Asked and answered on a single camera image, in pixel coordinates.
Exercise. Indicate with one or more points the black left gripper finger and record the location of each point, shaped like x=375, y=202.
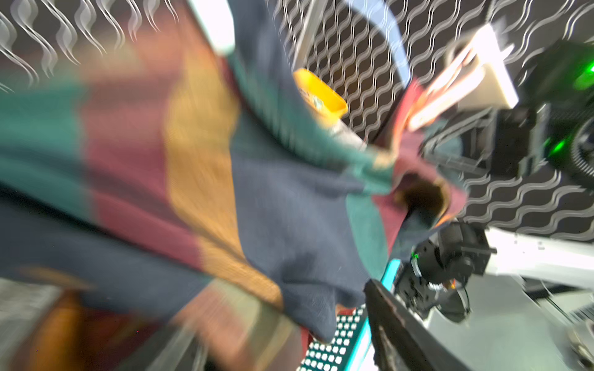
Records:
x=400, y=341

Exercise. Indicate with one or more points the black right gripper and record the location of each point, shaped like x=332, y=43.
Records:
x=501, y=143

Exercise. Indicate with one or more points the pink clothespin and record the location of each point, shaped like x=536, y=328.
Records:
x=455, y=82

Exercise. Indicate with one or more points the white hanger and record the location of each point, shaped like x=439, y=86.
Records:
x=378, y=13

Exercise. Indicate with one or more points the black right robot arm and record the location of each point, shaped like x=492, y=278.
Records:
x=556, y=126

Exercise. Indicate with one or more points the teal plastic basket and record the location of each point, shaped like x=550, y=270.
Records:
x=348, y=350

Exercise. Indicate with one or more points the yellow plastic tray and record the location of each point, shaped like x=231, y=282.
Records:
x=328, y=106

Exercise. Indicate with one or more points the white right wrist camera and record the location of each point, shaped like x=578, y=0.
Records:
x=496, y=89

